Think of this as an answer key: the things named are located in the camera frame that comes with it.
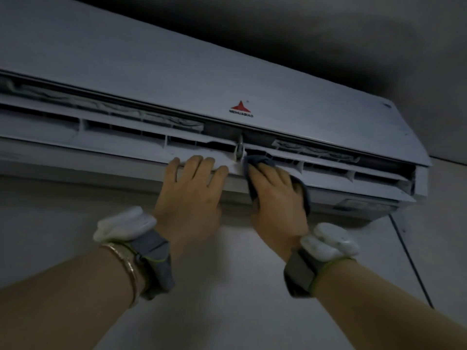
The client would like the white wrist tracker grey strap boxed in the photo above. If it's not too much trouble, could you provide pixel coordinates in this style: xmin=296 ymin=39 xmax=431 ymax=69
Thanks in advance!
xmin=283 ymin=222 xmax=360 ymax=299
xmin=92 ymin=206 xmax=176 ymax=302

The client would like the white air conditioner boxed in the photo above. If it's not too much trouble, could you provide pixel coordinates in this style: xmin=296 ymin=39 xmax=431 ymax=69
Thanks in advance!
xmin=0 ymin=0 xmax=433 ymax=222

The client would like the person's right forearm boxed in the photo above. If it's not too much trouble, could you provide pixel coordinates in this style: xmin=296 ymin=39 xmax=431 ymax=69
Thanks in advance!
xmin=312 ymin=258 xmax=467 ymax=350

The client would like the person's left hand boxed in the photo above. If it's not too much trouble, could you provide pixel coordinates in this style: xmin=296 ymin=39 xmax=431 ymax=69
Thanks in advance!
xmin=152 ymin=155 xmax=230 ymax=260

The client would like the gold bracelet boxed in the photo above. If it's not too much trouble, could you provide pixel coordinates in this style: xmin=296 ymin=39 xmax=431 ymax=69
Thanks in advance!
xmin=100 ymin=242 xmax=142 ymax=309

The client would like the dark blue cleaning cloth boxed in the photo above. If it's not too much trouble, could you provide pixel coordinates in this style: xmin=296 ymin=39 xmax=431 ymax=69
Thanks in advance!
xmin=242 ymin=154 xmax=313 ymax=216

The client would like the person's left forearm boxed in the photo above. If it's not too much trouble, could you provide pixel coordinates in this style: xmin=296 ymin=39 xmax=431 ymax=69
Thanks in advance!
xmin=0 ymin=245 xmax=141 ymax=350

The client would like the person's right hand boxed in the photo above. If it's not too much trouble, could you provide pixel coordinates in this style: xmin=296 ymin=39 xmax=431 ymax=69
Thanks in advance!
xmin=248 ymin=161 xmax=310 ymax=263

